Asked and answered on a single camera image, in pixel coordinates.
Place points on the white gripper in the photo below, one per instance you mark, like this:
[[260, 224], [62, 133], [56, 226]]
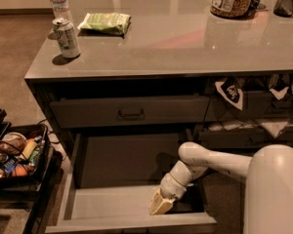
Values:
[[170, 186]]

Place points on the dark grey drawer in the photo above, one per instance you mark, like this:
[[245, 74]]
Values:
[[243, 139], [111, 181], [129, 111], [256, 105]]

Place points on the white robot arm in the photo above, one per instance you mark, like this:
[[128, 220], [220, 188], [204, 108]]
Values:
[[268, 176]]

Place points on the grey drawer cabinet counter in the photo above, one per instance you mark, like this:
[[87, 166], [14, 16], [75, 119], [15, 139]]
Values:
[[172, 48]]

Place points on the white bag in drawer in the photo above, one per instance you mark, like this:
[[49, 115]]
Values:
[[273, 127]]

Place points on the black tray stand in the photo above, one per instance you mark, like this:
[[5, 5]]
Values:
[[34, 198]]

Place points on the black bin of groceries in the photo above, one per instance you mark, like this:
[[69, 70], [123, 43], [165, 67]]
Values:
[[23, 154]]

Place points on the green chip bag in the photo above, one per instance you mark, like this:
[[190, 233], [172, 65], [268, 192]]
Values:
[[109, 23]]

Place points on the white green soda can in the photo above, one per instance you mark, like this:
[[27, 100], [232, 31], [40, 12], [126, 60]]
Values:
[[66, 37]]

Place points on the clear plastic water bottle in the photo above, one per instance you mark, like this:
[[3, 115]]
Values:
[[61, 9]]

